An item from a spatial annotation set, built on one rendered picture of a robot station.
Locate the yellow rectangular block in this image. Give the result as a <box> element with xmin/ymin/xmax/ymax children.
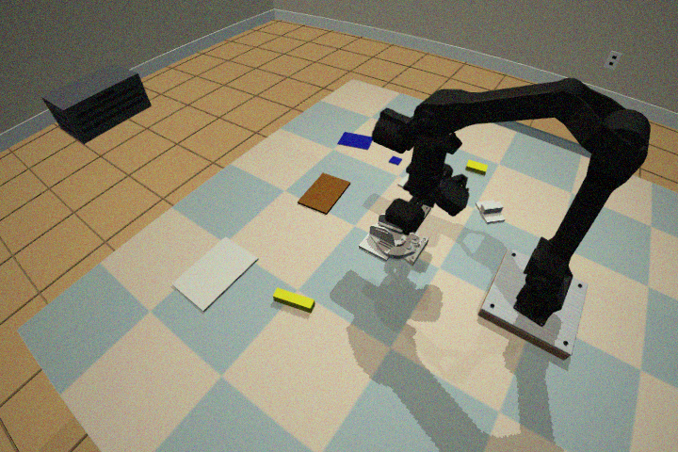
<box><xmin>465</xmin><ymin>160</ymin><xmax>488</xmax><ymax>176</ymax></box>

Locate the yellow rectangular bar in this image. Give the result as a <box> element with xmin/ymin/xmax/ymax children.
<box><xmin>273</xmin><ymin>287</ymin><xmax>315</xmax><ymax>313</ymax></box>

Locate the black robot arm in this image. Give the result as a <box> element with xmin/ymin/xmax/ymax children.
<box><xmin>372</xmin><ymin>78</ymin><xmax>651</xmax><ymax>327</ymax></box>

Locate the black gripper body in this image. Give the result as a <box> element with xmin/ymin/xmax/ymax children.
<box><xmin>385</xmin><ymin>162</ymin><xmax>453</xmax><ymax>233</ymax></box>

